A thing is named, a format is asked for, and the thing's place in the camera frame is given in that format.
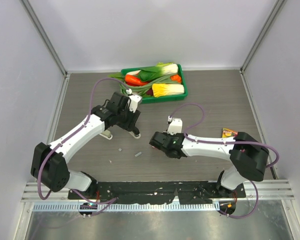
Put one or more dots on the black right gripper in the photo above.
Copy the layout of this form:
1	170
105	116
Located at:
167	134

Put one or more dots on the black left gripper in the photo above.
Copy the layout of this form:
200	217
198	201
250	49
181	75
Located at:
131	124

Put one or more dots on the beige and black stapler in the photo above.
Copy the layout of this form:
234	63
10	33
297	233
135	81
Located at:
108	135

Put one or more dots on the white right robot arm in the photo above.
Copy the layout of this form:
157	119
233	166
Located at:
248	157

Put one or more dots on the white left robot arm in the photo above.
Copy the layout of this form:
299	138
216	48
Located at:
50	161

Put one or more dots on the green plastic tray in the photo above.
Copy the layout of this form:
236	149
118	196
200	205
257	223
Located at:
165	98

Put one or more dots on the green long beans toy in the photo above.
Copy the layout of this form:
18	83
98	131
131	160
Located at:
141	90

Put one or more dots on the purple beet toy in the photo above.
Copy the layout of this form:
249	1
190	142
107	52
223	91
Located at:
150	92

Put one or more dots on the yellow napa cabbage toy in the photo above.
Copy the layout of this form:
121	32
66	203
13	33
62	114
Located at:
164	89

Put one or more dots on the colourful snack packet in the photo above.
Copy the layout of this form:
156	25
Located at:
228	133

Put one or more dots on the green bok choy toy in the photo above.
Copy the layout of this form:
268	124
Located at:
149	73

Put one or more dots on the small orange carrot toy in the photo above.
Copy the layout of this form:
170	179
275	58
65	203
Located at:
176	78

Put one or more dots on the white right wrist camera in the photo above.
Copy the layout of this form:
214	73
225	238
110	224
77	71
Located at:
175	126

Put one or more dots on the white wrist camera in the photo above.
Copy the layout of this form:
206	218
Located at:
175	126
135	100

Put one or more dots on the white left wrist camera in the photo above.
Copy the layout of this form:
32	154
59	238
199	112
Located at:
135	100

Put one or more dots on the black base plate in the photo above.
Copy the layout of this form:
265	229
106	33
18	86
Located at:
156	192

